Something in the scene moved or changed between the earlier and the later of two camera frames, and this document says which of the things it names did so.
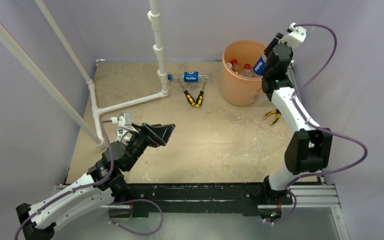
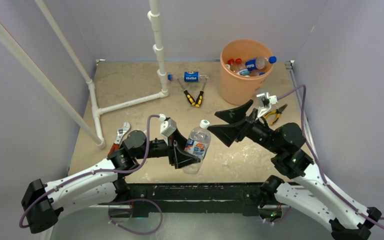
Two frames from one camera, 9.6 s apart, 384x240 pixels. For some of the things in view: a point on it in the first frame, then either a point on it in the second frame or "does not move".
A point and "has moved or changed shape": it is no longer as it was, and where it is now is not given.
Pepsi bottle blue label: (190, 76) does not move
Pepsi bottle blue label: (259, 67) has moved or changed shape
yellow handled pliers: (276, 111) does not move
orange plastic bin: (238, 89) does not move
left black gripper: (155, 134) → (176, 156)
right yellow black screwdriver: (199, 98) does not move
